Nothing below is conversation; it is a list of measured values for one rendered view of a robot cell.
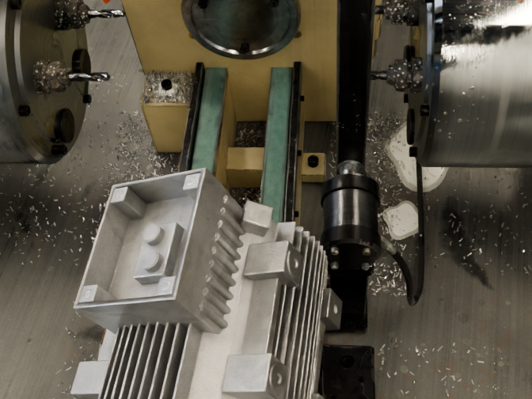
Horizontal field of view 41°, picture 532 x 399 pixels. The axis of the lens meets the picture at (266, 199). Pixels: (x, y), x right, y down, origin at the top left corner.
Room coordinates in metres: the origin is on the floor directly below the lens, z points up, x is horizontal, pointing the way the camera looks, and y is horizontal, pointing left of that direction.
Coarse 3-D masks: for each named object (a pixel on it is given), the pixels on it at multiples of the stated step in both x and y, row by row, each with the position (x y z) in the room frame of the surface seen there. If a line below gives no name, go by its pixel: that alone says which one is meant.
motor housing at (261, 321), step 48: (288, 240) 0.31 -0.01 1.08; (240, 288) 0.27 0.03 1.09; (288, 288) 0.27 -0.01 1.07; (144, 336) 0.23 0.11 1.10; (192, 336) 0.22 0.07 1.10; (240, 336) 0.23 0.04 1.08; (288, 336) 0.23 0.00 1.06; (144, 384) 0.19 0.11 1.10; (192, 384) 0.19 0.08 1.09; (288, 384) 0.19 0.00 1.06
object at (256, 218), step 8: (248, 200) 0.34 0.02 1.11; (248, 208) 0.33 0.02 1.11; (256, 208) 0.33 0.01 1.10; (264, 208) 0.33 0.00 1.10; (272, 208) 0.33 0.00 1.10; (248, 216) 0.32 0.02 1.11; (256, 216) 0.32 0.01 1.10; (264, 216) 0.32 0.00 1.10; (240, 224) 0.32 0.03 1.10; (248, 224) 0.32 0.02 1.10; (256, 224) 0.32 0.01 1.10; (264, 224) 0.32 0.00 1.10; (248, 232) 0.32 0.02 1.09; (256, 232) 0.32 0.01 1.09; (264, 232) 0.32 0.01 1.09
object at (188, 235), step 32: (128, 192) 0.36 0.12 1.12; (160, 192) 0.36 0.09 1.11; (192, 192) 0.33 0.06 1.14; (224, 192) 0.34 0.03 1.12; (128, 224) 0.35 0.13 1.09; (160, 224) 0.32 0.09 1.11; (192, 224) 0.30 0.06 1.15; (224, 224) 0.31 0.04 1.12; (96, 256) 0.30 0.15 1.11; (128, 256) 0.31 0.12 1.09; (160, 256) 0.29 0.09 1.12; (192, 256) 0.27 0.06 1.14; (224, 256) 0.29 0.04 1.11; (96, 288) 0.27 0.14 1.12; (128, 288) 0.28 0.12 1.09; (192, 288) 0.25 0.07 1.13; (224, 288) 0.26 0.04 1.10; (96, 320) 0.25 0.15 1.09; (128, 320) 0.25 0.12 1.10; (160, 320) 0.24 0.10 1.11; (192, 320) 0.23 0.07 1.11; (224, 320) 0.24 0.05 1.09
